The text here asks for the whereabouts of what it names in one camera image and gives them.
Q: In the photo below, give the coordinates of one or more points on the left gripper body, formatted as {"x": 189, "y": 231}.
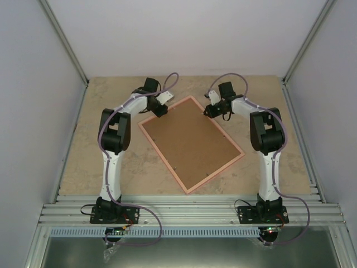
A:
{"x": 157, "y": 112}

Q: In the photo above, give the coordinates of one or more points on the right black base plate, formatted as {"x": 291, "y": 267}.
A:
{"x": 248, "y": 215}

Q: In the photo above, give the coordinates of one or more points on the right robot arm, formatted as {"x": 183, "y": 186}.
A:
{"x": 267, "y": 137}

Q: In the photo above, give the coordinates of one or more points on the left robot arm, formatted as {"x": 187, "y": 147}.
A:
{"x": 114, "y": 137}

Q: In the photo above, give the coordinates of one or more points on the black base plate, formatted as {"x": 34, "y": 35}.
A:
{"x": 131, "y": 214}
{"x": 248, "y": 215}

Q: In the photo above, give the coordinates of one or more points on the aluminium mounting rail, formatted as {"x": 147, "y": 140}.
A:
{"x": 189, "y": 210}

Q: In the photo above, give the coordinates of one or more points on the left controller board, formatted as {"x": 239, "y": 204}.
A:
{"x": 117, "y": 231}

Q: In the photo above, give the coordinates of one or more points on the blue slotted cable duct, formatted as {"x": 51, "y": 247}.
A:
{"x": 165, "y": 232}

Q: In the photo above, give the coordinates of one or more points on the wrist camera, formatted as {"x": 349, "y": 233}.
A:
{"x": 165, "y": 97}
{"x": 213, "y": 96}

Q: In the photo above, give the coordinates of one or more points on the clear plastic bag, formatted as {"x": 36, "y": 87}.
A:
{"x": 109, "y": 252}

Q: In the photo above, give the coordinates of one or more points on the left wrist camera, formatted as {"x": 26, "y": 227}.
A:
{"x": 165, "y": 97}

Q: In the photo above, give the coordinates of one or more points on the controller board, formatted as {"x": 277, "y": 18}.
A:
{"x": 272, "y": 229}
{"x": 117, "y": 231}

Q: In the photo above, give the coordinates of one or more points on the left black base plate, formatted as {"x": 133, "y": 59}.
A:
{"x": 131, "y": 214}

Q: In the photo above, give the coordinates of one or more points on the left aluminium corner post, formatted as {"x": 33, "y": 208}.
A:
{"x": 49, "y": 13}

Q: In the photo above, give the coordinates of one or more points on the pink picture frame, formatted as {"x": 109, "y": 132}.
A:
{"x": 192, "y": 190}

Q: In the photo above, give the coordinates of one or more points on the aluminium corner post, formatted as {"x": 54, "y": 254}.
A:
{"x": 49, "y": 13}
{"x": 319, "y": 21}

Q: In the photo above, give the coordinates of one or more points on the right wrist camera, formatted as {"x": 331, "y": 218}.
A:
{"x": 213, "y": 96}

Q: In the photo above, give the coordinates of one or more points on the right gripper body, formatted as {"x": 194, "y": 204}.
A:
{"x": 217, "y": 113}

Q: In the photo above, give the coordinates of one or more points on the brown cardboard backing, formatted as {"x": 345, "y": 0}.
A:
{"x": 192, "y": 142}

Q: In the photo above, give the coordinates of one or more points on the right controller board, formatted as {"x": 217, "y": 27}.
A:
{"x": 272, "y": 229}

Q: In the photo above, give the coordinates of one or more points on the right aluminium corner post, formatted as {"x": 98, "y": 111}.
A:
{"x": 319, "y": 21}

